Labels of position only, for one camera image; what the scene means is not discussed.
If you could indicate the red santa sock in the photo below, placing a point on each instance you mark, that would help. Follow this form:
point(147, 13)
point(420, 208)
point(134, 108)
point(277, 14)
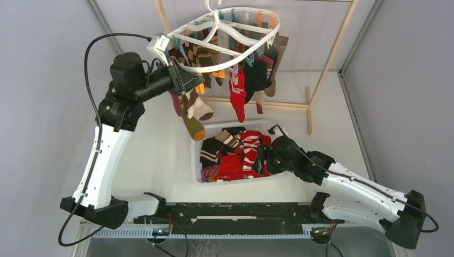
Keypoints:
point(238, 94)
point(231, 165)

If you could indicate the brown striped hanging sock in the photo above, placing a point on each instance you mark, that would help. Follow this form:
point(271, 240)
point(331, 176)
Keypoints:
point(208, 57)

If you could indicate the argyle brown hanging sock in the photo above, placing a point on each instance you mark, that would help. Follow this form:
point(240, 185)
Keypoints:
point(187, 54)

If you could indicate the tan brown striped basket sock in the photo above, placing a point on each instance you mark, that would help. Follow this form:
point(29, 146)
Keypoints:
point(231, 139)

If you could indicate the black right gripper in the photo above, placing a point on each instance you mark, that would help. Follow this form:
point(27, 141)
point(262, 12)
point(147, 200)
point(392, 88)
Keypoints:
point(264, 152)

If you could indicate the black sock in basket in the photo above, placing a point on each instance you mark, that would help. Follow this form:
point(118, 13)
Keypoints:
point(209, 152)

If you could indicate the orange clothespin clip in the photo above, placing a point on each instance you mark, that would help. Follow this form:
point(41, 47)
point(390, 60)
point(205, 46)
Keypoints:
point(200, 89)
point(219, 74)

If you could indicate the purple orange sock in basket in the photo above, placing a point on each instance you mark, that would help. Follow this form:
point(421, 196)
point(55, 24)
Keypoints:
point(209, 174)

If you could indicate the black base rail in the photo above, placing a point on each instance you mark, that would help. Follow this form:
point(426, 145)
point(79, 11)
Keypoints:
point(236, 219)

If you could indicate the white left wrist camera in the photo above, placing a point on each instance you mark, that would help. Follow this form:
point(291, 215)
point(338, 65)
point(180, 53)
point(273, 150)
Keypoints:
point(157, 47)

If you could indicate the pink and purple hanging sock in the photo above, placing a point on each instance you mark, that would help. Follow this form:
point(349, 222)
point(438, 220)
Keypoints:
point(177, 104)

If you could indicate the red santa hanging sock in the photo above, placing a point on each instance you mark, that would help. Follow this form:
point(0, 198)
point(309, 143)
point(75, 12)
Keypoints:
point(238, 94)

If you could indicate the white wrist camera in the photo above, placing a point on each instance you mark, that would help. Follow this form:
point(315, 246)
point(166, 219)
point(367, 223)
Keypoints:
point(157, 47)
point(277, 131)

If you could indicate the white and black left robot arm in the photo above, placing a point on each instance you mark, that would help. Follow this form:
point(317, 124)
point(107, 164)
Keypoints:
point(117, 117)

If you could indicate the black hanging sock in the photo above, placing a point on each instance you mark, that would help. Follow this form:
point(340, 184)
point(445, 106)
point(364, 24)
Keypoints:
point(261, 75)

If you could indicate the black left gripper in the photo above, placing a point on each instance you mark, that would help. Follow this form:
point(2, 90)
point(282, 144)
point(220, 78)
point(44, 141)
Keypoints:
point(181, 80)

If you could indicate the red white striped sock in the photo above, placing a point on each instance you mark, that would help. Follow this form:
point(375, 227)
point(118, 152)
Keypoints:
point(251, 140)

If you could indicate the white plastic laundry basket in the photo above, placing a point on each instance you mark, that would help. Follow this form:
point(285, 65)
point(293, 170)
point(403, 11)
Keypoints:
point(213, 130)

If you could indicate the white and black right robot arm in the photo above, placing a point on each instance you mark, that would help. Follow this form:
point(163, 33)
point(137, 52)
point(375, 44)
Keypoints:
point(347, 196)

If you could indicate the white round clip hanger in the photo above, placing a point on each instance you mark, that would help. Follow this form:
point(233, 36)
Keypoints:
point(237, 33)

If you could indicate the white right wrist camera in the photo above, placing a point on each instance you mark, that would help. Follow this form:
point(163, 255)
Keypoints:
point(277, 131)

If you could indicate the olive and orange sock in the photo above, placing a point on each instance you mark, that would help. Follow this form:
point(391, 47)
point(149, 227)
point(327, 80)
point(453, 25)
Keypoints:
point(195, 129)

